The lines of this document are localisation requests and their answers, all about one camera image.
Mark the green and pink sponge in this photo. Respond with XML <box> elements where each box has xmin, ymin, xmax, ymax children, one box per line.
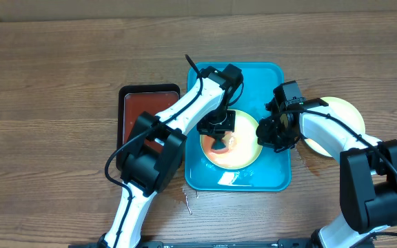
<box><xmin>211</xmin><ymin>134</ymin><xmax>226</xmax><ymax>150</ymax></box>

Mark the yellow plate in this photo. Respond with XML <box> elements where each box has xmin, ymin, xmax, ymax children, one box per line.
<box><xmin>304</xmin><ymin>96</ymin><xmax>365</xmax><ymax>158</ymax></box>
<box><xmin>200</xmin><ymin>110</ymin><xmax>262</xmax><ymax>170</ymax></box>

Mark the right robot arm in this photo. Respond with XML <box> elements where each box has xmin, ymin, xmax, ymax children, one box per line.
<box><xmin>256</xmin><ymin>97</ymin><xmax>397</xmax><ymax>247</ymax></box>

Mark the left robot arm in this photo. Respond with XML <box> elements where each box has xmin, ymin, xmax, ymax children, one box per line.
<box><xmin>96</xmin><ymin>64</ymin><xmax>243</xmax><ymax>247</ymax></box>

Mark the black tray with red water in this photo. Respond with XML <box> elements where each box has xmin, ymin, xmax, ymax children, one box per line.
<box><xmin>116</xmin><ymin>83</ymin><xmax>182</xmax><ymax>172</ymax></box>

